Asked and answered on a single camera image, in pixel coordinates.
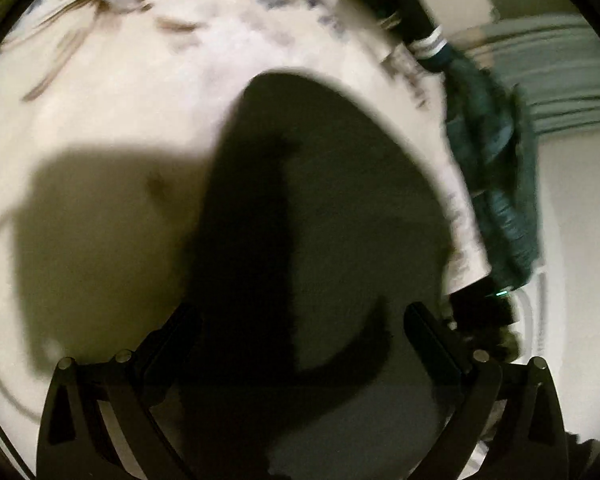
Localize white floral bed blanket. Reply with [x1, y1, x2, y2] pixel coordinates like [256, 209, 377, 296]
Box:
[0, 0, 489, 479]

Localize grey green curtain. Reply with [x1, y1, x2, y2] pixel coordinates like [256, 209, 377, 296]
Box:
[452, 13, 600, 136]

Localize folded black grey clothes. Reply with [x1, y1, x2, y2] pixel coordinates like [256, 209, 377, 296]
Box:
[361, 0, 453, 73]

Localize black striped knit sweater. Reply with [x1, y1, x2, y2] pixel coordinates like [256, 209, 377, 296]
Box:
[184, 73, 451, 479]

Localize dark teal folded blanket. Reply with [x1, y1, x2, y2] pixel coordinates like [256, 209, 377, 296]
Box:
[444, 54, 540, 289]

